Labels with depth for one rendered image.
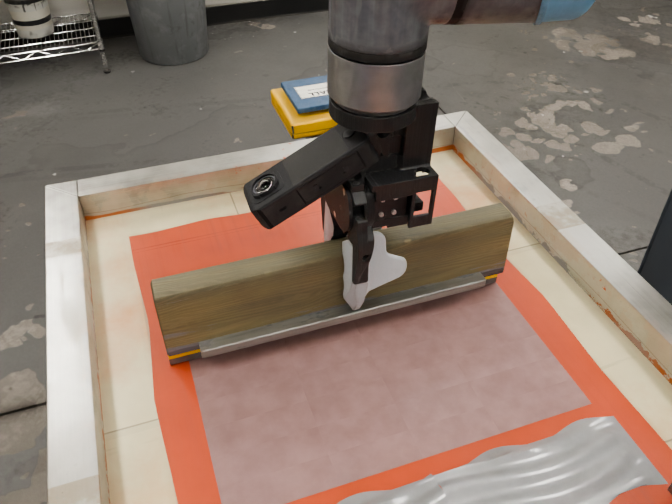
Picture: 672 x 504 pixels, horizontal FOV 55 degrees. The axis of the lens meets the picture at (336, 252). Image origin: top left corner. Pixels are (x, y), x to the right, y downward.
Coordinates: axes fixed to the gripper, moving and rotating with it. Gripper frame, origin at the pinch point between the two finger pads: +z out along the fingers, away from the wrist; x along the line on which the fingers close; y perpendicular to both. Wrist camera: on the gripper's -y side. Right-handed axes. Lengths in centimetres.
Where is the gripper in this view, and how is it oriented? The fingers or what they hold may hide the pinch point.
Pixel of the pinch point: (340, 285)
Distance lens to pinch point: 63.8
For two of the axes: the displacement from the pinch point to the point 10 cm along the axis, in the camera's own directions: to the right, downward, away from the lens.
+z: -0.3, 7.7, 6.4
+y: 9.4, -2.0, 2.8
